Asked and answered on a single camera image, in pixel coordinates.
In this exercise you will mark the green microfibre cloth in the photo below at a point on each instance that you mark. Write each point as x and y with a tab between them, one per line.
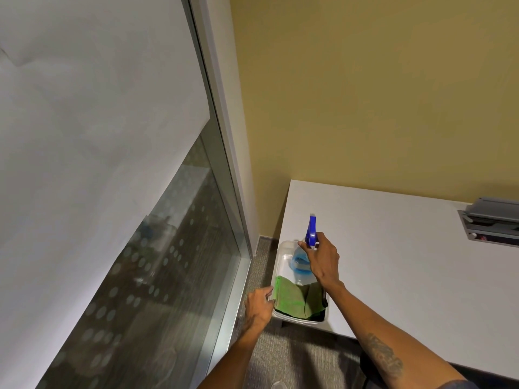
294	299

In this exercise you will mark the person's right hand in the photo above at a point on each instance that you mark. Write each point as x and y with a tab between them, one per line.
324	263

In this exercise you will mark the blue spray bottle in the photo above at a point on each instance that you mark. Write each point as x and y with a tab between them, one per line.
311	234

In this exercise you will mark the person's left grey shoe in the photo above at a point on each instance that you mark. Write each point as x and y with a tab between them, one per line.
279	385

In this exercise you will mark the dark blue right sleeve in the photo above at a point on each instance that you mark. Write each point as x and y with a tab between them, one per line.
458	385

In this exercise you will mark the person's right forearm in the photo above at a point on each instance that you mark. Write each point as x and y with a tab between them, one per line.
385	344

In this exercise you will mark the person's left hand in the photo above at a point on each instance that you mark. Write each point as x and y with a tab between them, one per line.
257	309

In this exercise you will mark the person's left forearm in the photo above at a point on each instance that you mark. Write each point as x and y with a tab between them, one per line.
231	360

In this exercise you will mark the white table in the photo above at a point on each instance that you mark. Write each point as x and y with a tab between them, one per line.
405	259

